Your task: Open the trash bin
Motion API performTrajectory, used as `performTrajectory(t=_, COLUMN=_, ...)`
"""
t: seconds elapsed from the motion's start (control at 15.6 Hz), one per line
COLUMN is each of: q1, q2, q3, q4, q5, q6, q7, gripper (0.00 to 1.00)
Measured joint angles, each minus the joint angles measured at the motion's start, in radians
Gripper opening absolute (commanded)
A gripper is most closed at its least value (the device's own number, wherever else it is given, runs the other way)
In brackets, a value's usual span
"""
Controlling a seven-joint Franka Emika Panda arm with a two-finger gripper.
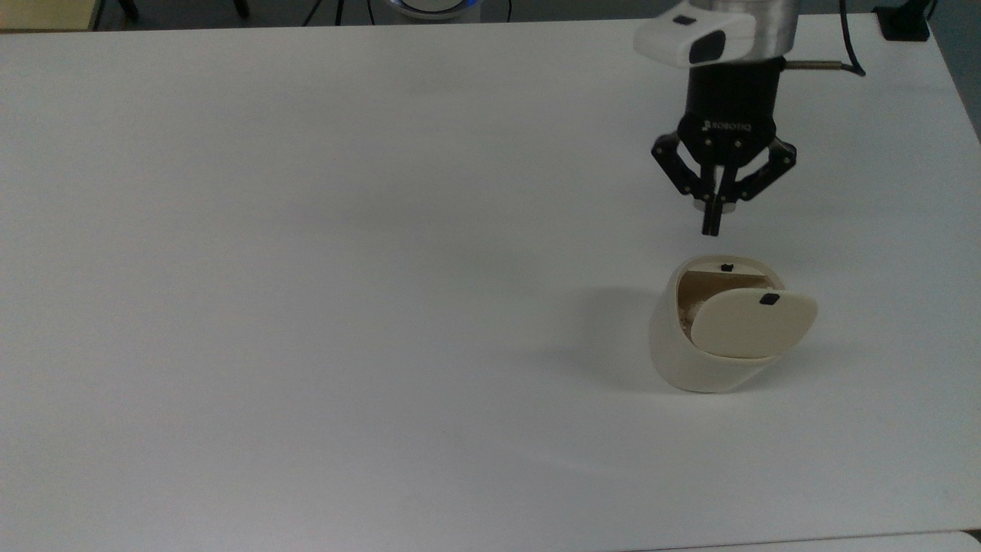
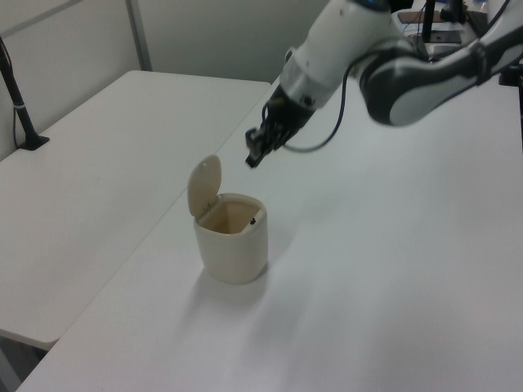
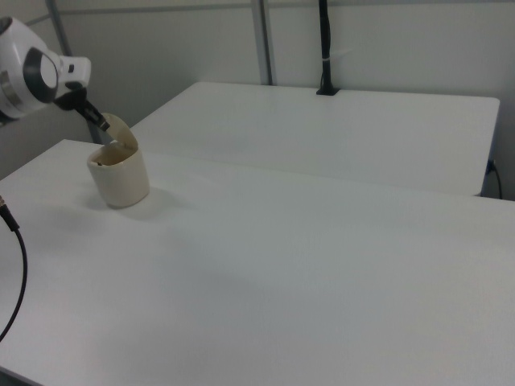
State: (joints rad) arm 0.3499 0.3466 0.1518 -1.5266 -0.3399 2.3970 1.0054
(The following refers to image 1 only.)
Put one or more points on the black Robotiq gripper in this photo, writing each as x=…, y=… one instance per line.
x=732, y=107

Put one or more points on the beige trash bin lid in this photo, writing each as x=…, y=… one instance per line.
x=751, y=326

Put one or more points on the beige plastic trash bin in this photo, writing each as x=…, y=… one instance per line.
x=690, y=368

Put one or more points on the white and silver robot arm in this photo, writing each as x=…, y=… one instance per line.
x=755, y=31

